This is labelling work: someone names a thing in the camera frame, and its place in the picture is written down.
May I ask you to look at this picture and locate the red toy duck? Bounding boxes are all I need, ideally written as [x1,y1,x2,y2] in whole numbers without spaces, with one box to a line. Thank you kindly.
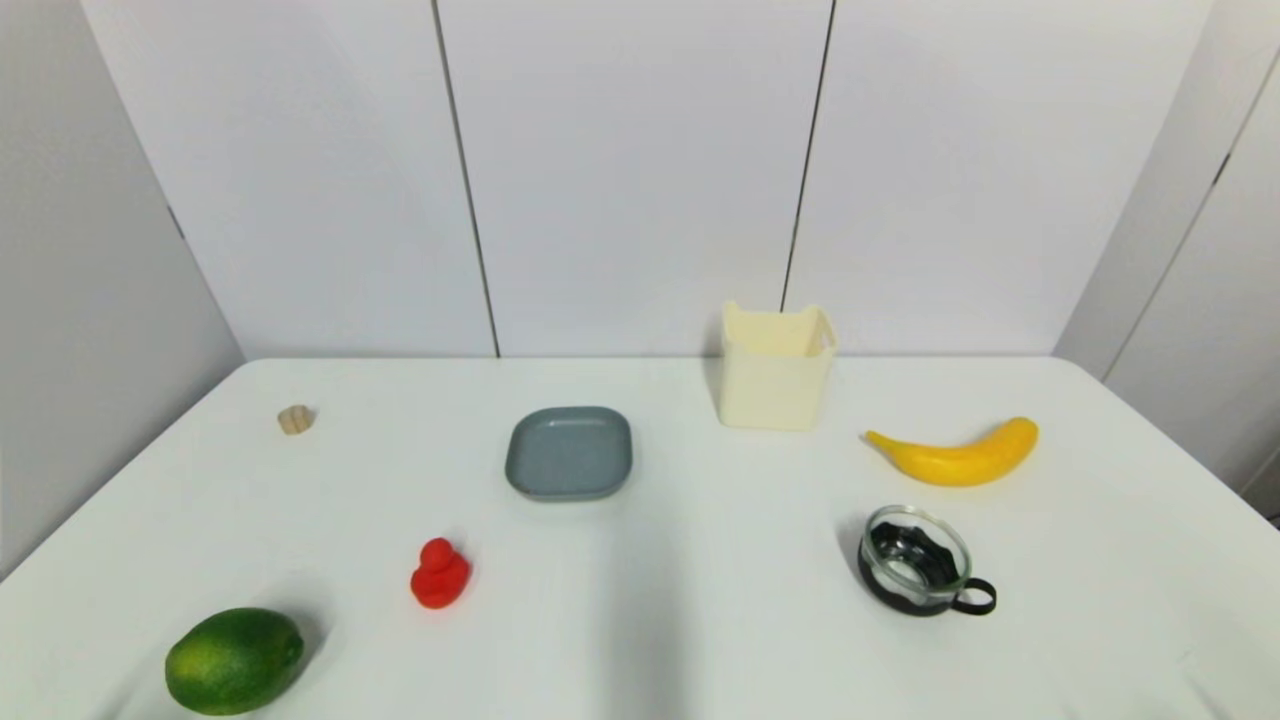
[410,538,472,610]

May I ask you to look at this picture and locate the grey square plate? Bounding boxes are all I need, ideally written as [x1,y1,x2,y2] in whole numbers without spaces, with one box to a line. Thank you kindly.
[504,405,634,502]

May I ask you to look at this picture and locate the cream plastic square container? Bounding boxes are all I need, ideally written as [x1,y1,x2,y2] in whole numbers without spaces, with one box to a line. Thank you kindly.
[719,301,838,433]

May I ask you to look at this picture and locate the yellow banana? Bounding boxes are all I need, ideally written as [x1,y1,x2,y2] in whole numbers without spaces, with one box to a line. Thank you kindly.
[865,417,1040,489]

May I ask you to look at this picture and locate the glass cup with black handle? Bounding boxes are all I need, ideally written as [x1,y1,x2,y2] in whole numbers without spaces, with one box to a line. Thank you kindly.
[857,505,998,618]

